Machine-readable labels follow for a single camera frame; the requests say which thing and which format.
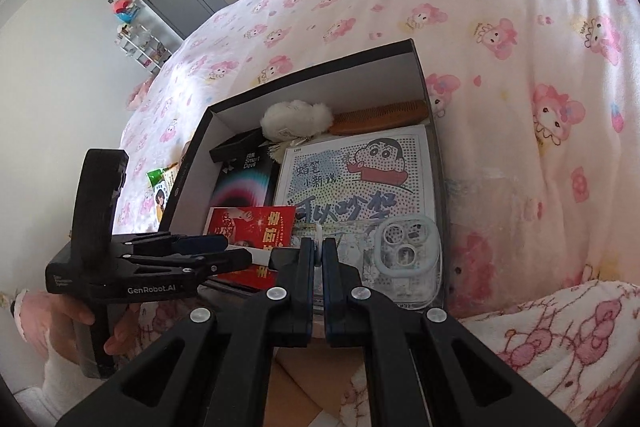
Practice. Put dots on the pink and blue plush toy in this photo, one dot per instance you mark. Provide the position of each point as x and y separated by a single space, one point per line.
126 9

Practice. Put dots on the clear phone case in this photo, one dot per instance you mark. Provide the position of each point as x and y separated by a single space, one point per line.
430 257

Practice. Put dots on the pink printed blanket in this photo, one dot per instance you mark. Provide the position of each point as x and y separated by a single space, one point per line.
500 57

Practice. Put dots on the black cardboard box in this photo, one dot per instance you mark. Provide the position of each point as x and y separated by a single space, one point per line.
320 82

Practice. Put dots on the pink printed fleece pajamas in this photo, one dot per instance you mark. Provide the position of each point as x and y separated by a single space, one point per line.
550 342

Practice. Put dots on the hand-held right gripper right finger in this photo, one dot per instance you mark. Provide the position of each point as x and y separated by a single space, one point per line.
330 257

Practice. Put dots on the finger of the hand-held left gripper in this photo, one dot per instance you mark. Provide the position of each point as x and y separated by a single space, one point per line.
225 261
200 243

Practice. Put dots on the small long black box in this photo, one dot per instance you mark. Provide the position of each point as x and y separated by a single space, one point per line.
235 147

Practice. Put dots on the green corn snack packet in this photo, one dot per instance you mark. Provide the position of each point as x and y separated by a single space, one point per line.
157 179

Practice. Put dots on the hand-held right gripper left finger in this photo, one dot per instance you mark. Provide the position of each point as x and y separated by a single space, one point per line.
307 257

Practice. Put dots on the person's left hand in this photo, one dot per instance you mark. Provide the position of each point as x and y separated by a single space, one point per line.
62 317

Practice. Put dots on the brown wooden comb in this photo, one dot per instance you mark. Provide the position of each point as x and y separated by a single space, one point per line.
380 119

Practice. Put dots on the cartoon picture card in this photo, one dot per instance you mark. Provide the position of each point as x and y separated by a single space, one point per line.
320 187

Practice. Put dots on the white fluffy pom-pom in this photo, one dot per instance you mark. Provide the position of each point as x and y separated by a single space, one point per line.
295 117

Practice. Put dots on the pink plush cushion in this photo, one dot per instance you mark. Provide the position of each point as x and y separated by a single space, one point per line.
140 94

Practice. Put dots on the white shoe rack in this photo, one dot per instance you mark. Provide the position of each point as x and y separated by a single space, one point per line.
142 47

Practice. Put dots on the person's left forearm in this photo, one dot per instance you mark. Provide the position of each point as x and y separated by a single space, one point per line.
30 317

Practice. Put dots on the red printed booklet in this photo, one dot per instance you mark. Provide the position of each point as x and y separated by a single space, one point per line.
260 227

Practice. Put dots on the black box with rainbow glow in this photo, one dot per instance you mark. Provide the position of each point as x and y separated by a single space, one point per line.
245 192

